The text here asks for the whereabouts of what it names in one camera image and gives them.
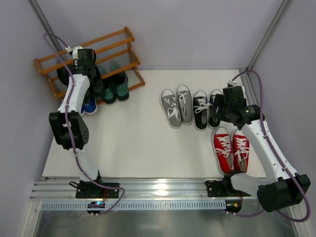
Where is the black loafer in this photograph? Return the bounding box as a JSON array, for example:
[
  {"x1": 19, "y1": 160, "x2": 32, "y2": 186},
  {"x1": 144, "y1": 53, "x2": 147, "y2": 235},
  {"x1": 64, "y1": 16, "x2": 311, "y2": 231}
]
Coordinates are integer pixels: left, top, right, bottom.
[
  {"x1": 92, "y1": 66, "x2": 104, "y2": 97},
  {"x1": 57, "y1": 67, "x2": 70, "y2": 86}
]

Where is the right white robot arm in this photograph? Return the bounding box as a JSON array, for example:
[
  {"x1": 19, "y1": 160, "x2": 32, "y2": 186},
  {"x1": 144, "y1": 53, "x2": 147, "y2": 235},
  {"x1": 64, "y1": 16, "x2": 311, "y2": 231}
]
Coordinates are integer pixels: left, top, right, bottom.
[{"x1": 211, "y1": 86, "x2": 311, "y2": 212}]

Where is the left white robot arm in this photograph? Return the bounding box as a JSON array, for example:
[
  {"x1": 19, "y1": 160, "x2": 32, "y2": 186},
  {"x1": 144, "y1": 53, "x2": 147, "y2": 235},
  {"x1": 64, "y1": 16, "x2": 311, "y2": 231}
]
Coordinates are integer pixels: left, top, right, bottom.
[{"x1": 49, "y1": 46, "x2": 104, "y2": 190}]

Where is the wooden shoe shelf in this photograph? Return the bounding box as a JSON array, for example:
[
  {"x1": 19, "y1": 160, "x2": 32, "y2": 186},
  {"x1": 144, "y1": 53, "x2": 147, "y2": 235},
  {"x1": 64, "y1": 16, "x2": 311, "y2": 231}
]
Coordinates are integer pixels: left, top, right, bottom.
[{"x1": 34, "y1": 27, "x2": 146, "y2": 100}]

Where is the right black sneaker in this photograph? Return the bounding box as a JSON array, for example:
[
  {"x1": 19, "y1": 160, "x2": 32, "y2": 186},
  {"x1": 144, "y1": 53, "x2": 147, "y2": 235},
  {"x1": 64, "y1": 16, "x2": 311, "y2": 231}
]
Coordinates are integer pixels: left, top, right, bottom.
[{"x1": 208, "y1": 89, "x2": 222, "y2": 128}]

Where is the black sneaker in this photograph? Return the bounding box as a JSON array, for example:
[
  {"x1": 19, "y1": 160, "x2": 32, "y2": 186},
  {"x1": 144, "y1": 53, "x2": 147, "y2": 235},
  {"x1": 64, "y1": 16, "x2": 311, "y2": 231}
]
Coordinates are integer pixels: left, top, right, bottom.
[
  {"x1": 208, "y1": 89, "x2": 222, "y2": 128},
  {"x1": 193, "y1": 90, "x2": 210, "y2": 131}
]

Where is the left red sneaker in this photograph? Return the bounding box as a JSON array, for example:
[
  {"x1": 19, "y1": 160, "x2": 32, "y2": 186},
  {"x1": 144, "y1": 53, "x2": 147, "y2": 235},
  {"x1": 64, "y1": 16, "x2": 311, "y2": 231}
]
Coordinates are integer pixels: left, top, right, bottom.
[{"x1": 212, "y1": 127, "x2": 234, "y2": 174}]

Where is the red sneaker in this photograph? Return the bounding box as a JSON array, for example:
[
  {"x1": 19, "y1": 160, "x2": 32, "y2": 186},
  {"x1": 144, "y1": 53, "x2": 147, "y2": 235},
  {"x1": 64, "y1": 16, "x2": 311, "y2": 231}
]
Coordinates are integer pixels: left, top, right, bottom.
[
  {"x1": 212, "y1": 127, "x2": 234, "y2": 174},
  {"x1": 232, "y1": 129, "x2": 250, "y2": 173}
]

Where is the left black sneaker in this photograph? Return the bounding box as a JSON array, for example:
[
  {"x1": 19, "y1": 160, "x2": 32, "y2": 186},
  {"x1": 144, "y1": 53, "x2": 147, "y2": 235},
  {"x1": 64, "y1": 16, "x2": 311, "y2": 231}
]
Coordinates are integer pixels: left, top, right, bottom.
[{"x1": 193, "y1": 90, "x2": 210, "y2": 131}]

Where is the right red sneaker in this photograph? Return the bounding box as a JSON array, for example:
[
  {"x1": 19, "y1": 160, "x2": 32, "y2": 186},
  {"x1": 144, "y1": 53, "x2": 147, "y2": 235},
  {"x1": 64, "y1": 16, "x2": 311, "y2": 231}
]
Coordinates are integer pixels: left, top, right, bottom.
[{"x1": 232, "y1": 129, "x2": 250, "y2": 173}]

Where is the right grey sneaker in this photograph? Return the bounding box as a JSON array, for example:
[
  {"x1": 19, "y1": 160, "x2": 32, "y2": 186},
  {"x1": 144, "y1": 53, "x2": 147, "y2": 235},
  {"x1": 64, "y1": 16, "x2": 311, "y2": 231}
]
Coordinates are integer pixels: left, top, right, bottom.
[{"x1": 176, "y1": 85, "x2": 193, "y2": 125}]

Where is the grey sneaker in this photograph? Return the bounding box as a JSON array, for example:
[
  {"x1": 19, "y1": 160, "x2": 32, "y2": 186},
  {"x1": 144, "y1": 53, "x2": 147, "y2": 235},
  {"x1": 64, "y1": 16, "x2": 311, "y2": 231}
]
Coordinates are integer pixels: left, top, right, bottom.
[
  {"x1": 160, "y1": 89, "x2": 182, "y2": 128},
  {"x1": 176, "y1": 85, "x2": 193, "y2": 125}
]

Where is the left grey sneaker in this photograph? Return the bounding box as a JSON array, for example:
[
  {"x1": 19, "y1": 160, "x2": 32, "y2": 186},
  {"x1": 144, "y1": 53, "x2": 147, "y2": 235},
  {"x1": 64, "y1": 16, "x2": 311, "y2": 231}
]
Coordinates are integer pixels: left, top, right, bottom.
[{"x1": 160, "y1": 89, "x2": 182, "y2": 128}]

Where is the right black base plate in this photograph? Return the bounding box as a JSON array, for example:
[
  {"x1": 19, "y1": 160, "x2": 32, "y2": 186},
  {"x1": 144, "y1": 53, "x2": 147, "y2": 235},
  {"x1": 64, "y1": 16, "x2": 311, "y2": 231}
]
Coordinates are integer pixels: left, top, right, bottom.
[{"x1": 205, "y1": 180, "x2": 228, "y2": 198}]

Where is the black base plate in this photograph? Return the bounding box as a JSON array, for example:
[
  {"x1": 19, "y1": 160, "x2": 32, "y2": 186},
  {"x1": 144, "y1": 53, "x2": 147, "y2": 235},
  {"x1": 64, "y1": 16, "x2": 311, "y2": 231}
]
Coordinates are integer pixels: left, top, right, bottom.
[
  {"x1": 70, "y1": 182, "x2": 119, "y2": 199},
  {"x1": 205, "y1": 180, "x2": 228, "y2": 198}
]

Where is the slotted cable duct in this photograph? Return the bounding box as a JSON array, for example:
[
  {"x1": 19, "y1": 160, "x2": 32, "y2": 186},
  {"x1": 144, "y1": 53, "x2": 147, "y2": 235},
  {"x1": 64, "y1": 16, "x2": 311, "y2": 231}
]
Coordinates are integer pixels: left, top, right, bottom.
[{"x1": 40, "y1": 199, "x2": 226, "y2": 211}]

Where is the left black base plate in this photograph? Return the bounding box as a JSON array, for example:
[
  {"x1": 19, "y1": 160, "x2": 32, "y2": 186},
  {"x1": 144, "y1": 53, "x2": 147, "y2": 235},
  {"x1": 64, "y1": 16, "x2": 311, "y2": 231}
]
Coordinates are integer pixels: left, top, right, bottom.
[{"x1": 70, "y1": 182, "x2": 119, "y2": 199}]

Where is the aluminium mounting rail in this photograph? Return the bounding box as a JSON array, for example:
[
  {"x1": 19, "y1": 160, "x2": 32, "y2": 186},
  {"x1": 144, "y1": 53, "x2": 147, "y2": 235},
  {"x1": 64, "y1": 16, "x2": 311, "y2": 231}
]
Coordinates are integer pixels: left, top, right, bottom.
[{"x1": 29, "y1": 178, "x2": 277, "y2": 201}]

